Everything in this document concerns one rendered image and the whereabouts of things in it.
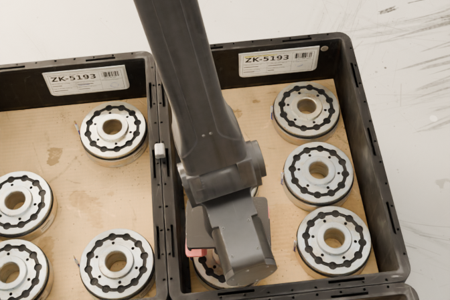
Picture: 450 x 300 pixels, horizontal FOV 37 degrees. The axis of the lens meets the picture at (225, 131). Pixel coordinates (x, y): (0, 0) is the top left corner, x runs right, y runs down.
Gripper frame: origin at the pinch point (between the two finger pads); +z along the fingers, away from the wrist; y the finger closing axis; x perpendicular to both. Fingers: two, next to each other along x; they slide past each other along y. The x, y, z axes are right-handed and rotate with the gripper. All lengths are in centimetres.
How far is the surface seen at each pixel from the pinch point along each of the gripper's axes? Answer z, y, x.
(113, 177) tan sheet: 4.7, -17.3, 13.1
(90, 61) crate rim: -4.7, -20.2, 28.0
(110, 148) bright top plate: 1.6, -17.6, 16.5
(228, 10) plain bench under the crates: 20, 1, 57
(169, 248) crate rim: -6.0, -7.5, -2.1
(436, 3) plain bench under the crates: 19, 43, 57
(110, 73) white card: -1.8, -17.6, 27.7
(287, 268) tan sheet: 3.9, 8.1, -1.9
